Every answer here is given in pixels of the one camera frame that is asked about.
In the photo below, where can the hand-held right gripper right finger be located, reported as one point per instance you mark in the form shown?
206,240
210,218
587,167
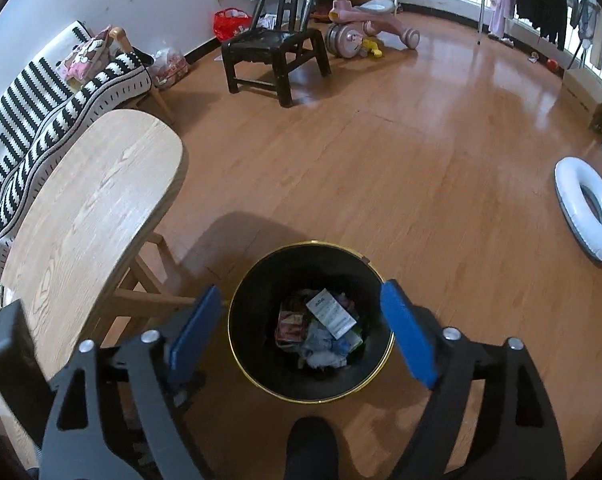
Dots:
406,330

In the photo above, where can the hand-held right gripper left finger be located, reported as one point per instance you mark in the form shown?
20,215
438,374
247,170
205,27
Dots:
193,332

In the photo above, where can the black trash bin gold rim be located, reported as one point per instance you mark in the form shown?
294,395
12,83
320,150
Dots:
261,310

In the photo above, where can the white printed leaflet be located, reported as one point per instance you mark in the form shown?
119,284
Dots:
333,315

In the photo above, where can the grey-blue tissue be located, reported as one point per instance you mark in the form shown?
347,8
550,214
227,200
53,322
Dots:
323,352

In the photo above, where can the red snack wrapper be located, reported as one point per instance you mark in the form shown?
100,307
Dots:
291,327

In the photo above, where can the person's dark shoe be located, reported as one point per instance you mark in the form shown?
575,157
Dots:
312,450

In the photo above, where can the light wooden table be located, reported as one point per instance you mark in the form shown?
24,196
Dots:
91,210

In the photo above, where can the black-and-white striped sofa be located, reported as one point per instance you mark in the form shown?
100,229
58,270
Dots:
26,110

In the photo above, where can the clear plastic bag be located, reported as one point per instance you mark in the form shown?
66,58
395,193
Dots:
170,67

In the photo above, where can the yellow toy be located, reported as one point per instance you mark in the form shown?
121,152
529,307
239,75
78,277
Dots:
373,47

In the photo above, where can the pink patterned pillow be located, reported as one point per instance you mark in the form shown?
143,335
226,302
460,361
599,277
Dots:
83,57

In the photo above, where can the cardboard box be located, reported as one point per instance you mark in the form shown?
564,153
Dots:
583,92

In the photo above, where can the black wooden chair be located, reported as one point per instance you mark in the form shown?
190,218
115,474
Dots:
271,42

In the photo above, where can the red plastic bag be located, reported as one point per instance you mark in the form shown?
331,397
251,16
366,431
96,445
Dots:
231,25

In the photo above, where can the pink children's tricycle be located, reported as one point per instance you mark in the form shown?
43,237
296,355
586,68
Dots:
351,15

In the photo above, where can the metal drying rack pole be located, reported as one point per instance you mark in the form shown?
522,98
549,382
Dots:
481,15

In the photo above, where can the black hanging garments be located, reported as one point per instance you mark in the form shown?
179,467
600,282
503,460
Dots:
541,0

